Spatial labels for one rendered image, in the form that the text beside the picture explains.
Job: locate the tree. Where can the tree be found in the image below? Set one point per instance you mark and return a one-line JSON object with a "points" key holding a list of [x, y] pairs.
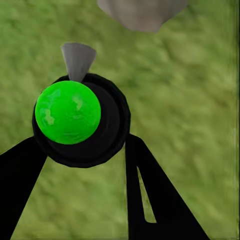
{"points": [[142, 15]]}

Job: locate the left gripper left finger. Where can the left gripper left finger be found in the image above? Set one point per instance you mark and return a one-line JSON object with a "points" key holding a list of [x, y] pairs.
{"points": [[19, 171]]}

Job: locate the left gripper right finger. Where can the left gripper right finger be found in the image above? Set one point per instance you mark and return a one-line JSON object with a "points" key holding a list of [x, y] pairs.
{"points": [[174, 220]]}

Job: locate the pesticide atomizer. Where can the pesticide atomizer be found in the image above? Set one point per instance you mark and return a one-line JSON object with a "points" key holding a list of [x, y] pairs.
{"points": [[82, 119]]}

